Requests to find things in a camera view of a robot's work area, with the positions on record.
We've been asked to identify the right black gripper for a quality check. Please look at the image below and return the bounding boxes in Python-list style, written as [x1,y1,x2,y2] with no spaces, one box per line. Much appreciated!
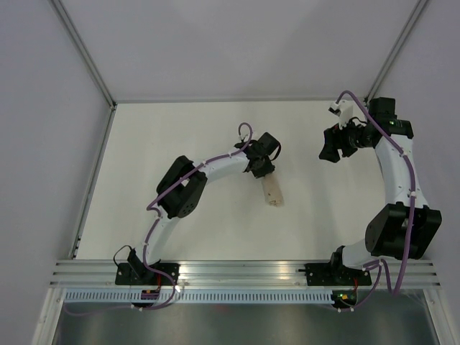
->
[319,115,372,163]

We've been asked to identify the beige cloth napkin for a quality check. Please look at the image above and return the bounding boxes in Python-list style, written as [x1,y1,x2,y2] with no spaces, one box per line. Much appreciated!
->
[262,173,284,207]

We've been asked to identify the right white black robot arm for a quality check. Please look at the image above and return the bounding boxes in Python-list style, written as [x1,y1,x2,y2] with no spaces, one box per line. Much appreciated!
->
[319,97,442,284]

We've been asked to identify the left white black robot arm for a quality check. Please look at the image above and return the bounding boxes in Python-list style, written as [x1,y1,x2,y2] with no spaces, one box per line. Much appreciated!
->
[132,132,281,285]

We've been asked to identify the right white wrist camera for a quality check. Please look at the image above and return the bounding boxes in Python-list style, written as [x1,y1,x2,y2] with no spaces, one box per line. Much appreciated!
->
[328,100,354,129]

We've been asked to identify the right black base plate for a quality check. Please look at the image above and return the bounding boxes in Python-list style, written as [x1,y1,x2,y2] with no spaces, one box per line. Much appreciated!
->
[303,262,372,287]

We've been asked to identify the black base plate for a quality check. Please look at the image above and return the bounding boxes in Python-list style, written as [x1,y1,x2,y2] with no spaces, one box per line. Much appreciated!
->
[303,262,372,287]
[115,262,180,287]

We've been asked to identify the right aluminium frame post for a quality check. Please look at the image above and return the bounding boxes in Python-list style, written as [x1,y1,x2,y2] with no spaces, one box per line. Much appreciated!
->
[363,0,431,104]

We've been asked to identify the aluminium frame post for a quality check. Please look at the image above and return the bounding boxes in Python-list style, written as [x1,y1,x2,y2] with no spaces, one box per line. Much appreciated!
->
[363,0,431,104]
[48,0,116,110]

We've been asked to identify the aluminium mounting rail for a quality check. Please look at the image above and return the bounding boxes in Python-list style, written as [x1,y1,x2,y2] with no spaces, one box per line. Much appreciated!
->
[48,260,442,288]

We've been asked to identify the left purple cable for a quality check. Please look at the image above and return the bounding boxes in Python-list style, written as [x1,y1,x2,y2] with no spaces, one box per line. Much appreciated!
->
[143,123,254,269]

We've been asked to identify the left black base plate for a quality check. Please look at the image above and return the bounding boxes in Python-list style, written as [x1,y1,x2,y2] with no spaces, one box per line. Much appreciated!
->
[115,262,180,287]

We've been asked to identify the left aluminium frame post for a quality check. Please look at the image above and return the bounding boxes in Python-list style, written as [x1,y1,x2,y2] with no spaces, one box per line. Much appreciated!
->
[48,0,116,110]

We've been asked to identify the white slotted cable duct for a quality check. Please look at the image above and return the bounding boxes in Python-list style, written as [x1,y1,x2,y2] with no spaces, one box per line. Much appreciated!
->
[65,289,333,304]

